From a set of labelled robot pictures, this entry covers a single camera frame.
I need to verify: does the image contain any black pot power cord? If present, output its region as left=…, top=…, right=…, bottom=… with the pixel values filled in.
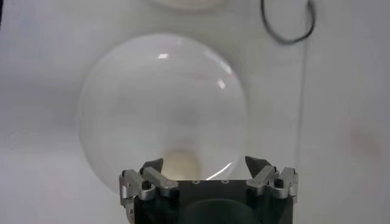
left=260, top=0, right=317, bottom=46

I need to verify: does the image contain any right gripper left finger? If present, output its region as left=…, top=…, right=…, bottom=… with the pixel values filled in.
left=118, top=157, right=180, bottom=215

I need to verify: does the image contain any white steamed baozi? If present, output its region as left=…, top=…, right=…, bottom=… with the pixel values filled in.
left=161, top=148, right=204, bottom=181

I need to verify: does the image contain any white round plate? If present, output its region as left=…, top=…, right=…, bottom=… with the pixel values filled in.
left=77, top=32, right=249, bottom=196

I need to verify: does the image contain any white electric pot base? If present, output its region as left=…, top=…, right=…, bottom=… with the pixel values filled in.
left=148, top=0, right=229, bottom=12

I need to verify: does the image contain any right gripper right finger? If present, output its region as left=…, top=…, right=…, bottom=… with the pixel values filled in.
left=244, top=155, right=299, bottom=204

